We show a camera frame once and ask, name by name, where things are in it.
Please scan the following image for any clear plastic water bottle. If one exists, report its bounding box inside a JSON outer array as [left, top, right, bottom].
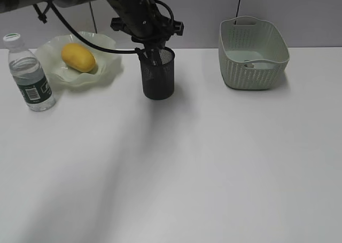
[[3, 33, 56, 112]]

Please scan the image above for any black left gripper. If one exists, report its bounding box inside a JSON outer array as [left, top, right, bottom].
[[111, 0, 184, 48]]

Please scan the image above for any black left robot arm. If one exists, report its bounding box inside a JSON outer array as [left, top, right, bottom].
[[1, 0, 184, 49]]

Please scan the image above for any black wall cable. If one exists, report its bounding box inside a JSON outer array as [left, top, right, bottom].
[[234, 0, 245, 26], [89, 1, 99, 35]]

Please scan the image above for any black marker pen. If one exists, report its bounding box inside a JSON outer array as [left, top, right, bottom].
[[135, 48, 147, 61], [151, 48, 162, 66]]

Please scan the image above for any black mesh pen holder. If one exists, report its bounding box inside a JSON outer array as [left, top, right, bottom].
[[140, 47, 175, 100]]

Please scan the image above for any black wall cable left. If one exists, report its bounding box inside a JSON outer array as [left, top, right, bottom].
[[89, 1, 99, 35]]

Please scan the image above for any yellow mango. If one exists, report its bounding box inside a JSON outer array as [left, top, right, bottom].
[[61, 43, 96, 73]]

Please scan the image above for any pale green wavy plate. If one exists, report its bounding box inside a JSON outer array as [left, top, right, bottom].
[[35, 34, 123, 91]]

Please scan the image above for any black wall cable right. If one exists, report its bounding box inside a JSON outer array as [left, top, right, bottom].
[[234, 0, 245, 26]]

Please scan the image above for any white waste paper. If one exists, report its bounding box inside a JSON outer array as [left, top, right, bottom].
[[244, 60, 257, 68]]

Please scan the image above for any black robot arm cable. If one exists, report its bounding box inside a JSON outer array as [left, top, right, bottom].
[[32, 0, 176, 54]]

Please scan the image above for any pale green plastic basket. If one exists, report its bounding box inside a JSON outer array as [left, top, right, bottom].
[[219, 15, 290, 90]]

